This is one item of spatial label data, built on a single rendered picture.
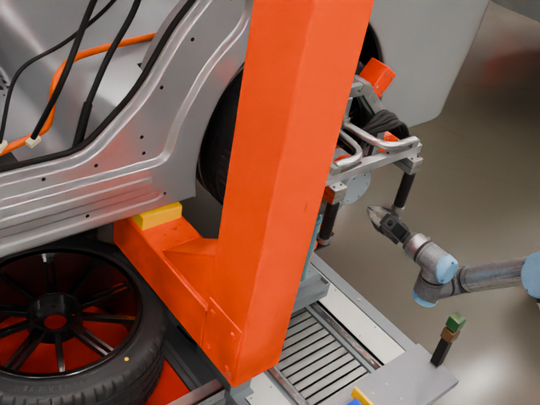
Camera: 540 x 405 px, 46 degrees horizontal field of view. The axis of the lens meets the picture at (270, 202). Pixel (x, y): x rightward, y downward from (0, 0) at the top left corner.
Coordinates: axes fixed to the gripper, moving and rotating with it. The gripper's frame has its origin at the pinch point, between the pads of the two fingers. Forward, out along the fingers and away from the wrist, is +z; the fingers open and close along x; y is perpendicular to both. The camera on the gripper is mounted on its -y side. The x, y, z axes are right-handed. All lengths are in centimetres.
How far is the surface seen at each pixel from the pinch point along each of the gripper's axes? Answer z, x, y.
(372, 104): 6.6, 23.4, -33.2
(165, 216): 21, -46, -55
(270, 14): -21, 4, -120
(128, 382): -11, -84, -58
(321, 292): 10, -35, 35
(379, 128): -2.6, 17.8, -35.0
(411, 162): -14.6, 16.3, -26.8
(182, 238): 13, -48, -53
